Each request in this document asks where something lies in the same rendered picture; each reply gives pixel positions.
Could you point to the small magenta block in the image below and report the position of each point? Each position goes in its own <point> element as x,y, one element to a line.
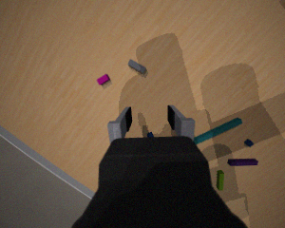
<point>103,79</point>

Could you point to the small blue cube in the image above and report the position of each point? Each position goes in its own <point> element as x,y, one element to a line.
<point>249,143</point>
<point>150,134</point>

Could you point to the turquoise rod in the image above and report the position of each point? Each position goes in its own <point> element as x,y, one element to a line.
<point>215,131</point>

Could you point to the lime green rod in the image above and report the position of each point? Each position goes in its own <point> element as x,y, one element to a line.
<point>220,180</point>

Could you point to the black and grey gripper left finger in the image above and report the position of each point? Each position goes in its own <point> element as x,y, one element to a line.
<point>118,128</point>

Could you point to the purple rod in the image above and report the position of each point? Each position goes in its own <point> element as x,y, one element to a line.
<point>241,162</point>

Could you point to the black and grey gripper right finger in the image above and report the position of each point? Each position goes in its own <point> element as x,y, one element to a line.
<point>183,126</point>

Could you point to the grey rectangular bar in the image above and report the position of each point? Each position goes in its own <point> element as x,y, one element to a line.
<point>136,66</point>

